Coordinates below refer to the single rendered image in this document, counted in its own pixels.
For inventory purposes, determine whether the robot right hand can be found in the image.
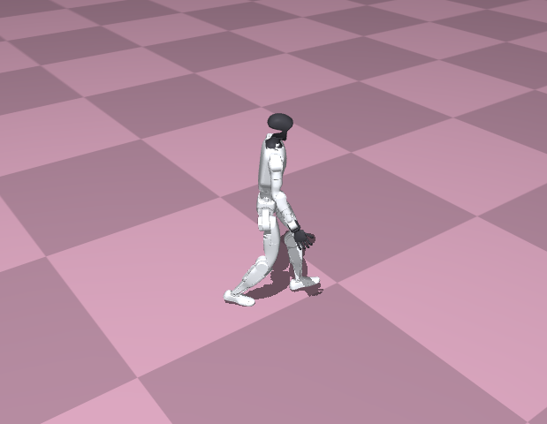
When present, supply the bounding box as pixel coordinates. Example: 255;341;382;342
288;220;314;250

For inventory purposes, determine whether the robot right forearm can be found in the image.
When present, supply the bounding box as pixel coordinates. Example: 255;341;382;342
276;193;298;231

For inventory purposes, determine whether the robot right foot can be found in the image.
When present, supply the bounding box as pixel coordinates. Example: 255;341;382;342
223;290;255;307

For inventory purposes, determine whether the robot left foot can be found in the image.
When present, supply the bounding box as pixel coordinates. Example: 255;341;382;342
289;276;320;290

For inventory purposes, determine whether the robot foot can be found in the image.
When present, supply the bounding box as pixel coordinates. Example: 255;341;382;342
223;290;255;307
289;276;320;290

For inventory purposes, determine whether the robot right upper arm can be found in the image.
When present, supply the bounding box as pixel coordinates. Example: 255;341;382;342
269;155;286;202

